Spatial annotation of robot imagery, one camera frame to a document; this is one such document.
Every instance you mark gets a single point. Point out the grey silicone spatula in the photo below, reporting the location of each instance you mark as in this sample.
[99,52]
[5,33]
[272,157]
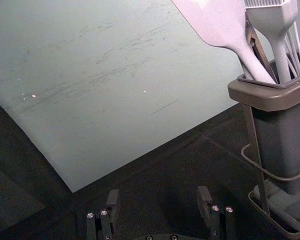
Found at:
[215,22]

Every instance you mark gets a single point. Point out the grey silicone basting brush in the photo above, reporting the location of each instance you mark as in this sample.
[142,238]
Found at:
[277,30]

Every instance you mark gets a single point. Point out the grey plastic utensil holder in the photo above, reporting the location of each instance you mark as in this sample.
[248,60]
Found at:
[285,140]

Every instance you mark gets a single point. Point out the black table cloth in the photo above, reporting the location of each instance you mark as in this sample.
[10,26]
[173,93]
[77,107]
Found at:
[165,165]

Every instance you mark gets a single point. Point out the steel and black tongs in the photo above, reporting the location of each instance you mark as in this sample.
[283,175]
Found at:
[258,47]

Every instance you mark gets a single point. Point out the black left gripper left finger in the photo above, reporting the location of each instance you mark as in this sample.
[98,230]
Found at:
[112,200]

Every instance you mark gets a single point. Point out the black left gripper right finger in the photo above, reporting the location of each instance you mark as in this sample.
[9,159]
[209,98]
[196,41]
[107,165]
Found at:
[204,200]

